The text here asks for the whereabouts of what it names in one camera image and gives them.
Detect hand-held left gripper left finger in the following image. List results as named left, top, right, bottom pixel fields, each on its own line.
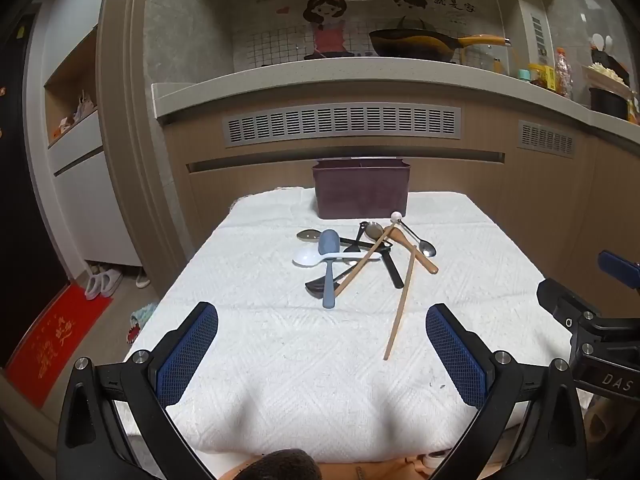
left=56, top=301, right=220, bottom=480

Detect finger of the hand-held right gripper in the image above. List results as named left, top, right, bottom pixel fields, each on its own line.
left=598, top=250, right=640, bottom=289
left=536, top=278, right=583, bottom=332

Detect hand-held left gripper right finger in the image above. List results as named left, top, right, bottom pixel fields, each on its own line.
left=425, top=302, right=588, bottom=480

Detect wooden chopstick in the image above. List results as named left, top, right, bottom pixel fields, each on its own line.
left=383, top=245, right=417, bottom=362
left=334, top=229, right=396, bottom=296

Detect long black utensil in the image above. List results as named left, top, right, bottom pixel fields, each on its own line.
left=370, top=240, right=405, bottom=289

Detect metal spoon with white ball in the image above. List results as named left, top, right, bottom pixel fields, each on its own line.
left=391, top=211, right=437, bottom=258

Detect wooden spoon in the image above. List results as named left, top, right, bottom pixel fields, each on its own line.
left=384, top=226, right=440, bottom=275

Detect small black utensil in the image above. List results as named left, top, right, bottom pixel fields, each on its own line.
left=343, top=221, right=371, bottom=253

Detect white plastic spoon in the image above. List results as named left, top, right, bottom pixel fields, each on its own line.
left=292, top=247, right=383, bottom=267

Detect blue plastic spoon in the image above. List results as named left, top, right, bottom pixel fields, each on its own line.
left=318, top=229, right=341, bottom=309

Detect maroon plastic utensil holder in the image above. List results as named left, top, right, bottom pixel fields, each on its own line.
left=312, top=158, right=412, bottom=220

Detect white utensils in holder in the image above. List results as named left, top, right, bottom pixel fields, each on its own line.
left=590, top=33, right=618, bottom=66

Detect white textured towel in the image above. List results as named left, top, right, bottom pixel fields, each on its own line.
left=122, top=187, right=576, bottom=463

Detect blue knitted slipper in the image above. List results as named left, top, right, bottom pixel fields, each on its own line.
left=127, top=302, right=160, bottom=345

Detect grey slipper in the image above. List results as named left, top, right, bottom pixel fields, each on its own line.
left=100, top=268, right=124, bottom=297
left=85, top=272, right=108, bottom=301

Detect red door mat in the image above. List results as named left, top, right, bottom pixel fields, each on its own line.
left=5, top=282, right=113, bottom=408

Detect dark fuzzy object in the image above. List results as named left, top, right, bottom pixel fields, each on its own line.
left=235, top=449, right=323, bottom=480

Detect small grey vent grille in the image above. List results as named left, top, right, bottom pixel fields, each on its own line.
left=517, top=120, right=576, bottom=157

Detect wooden base cabinet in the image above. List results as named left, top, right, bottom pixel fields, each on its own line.
left=162, top=110, right=640, bottom=311

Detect white shelf cabinet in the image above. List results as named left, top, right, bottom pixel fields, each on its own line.
left=25, top=0, right=146, bottom=268

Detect clear bottle with orange cap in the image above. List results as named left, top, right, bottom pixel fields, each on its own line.
left=555, top=47, right=573, bottom=98

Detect yellow jar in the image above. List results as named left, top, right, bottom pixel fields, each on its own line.
left=528, top=63, right=557, bottom=92

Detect dark door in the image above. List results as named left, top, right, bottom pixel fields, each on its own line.
left=0, top=2, right=71, bottom=368

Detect large grey vent grille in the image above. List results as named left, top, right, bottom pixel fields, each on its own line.
left=222, top=105, right=463, bottom=148

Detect clutter on shelf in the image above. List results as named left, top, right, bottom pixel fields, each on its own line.
left=52, top=89, right=99, bottom=136

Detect grey speckled kitchen counter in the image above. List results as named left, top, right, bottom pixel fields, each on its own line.
left=151, top=55, right=640, bottom=133

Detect white wall unit with vents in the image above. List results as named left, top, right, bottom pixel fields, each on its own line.
left=517, top=0, right=555, bottom=68

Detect black wok with orange handle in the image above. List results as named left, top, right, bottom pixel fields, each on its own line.
left=369, top=27, right=512, bottom=63

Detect cartoon wall sticker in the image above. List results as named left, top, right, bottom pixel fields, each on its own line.
left=245, top=0, right=481, bottom=68

